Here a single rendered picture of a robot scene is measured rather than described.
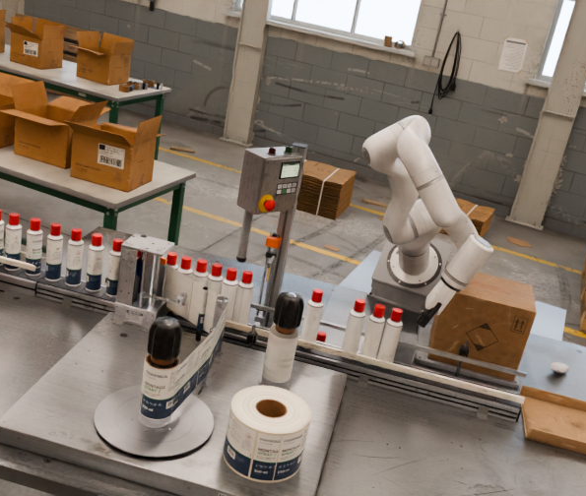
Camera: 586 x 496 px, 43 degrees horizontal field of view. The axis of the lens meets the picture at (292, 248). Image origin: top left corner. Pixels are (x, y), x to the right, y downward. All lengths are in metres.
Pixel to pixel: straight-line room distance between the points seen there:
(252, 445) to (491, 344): 1.08
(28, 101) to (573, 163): 5.05
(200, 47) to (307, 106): 1.40
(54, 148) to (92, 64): 2.39
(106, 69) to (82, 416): 4.66
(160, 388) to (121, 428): 0.15
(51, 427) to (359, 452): 0.82
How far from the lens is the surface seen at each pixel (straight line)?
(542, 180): 7.51
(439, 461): 2.19
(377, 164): 2.37
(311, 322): 2.39
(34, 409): 2.04
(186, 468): 1.88
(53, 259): 2.63
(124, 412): 2.02
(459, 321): 2.57
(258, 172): 2.29
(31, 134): 4.26
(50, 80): 6.35
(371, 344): 2.39
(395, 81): 7.66
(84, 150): 3.97
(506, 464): 2.28
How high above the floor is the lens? 2.07
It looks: 22 degrees down
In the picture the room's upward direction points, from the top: 11 degrees clockwise
